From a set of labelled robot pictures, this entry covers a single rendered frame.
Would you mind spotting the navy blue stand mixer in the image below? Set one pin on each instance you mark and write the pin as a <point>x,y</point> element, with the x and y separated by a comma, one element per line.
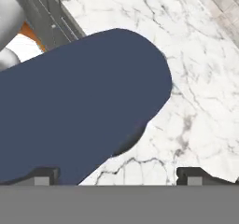
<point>77,106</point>

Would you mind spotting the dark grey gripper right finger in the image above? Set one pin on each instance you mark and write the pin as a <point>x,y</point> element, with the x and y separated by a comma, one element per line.
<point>193,175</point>

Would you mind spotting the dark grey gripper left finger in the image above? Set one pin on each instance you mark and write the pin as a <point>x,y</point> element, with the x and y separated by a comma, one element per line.
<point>43,175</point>

